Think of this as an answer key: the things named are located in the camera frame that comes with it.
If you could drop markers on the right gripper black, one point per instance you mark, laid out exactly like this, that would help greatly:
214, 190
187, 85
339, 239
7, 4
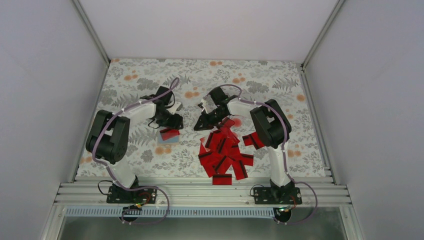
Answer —
207, 124

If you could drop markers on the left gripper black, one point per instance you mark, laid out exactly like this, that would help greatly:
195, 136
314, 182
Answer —
174, 124

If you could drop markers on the beige card holder wallet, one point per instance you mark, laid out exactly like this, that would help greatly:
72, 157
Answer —
172, 141

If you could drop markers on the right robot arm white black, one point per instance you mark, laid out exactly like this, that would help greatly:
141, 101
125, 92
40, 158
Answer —
270, 124

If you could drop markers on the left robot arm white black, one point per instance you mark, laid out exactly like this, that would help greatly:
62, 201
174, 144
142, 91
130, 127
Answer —
108, 137

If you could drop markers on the red card centre pile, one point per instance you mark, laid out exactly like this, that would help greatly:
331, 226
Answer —
223, 141

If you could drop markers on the red card pile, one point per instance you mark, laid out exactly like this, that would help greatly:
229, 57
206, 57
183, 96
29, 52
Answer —
253, 139
209, 161
223, 141

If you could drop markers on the red card left pile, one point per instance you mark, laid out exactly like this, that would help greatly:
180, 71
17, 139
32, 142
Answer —
209, 161

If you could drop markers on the clear card red dot right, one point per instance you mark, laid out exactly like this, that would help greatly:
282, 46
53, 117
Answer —
237, 122

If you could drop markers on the red card right pile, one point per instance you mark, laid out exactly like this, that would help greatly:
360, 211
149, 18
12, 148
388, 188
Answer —
253, 139

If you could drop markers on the red card lower right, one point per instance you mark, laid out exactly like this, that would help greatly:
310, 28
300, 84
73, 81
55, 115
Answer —
240, 161

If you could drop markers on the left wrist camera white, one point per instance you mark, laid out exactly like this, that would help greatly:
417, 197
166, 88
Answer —
176, 106

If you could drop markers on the red card on rail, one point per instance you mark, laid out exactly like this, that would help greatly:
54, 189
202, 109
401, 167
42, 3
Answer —
222, 179

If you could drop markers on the aluminium rail frame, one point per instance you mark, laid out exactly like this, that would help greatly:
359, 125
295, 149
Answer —
200, 192

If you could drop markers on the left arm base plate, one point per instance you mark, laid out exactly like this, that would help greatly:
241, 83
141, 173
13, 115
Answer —
117, 195

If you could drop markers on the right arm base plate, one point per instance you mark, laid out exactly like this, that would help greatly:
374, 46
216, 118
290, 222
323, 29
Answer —
268, 196

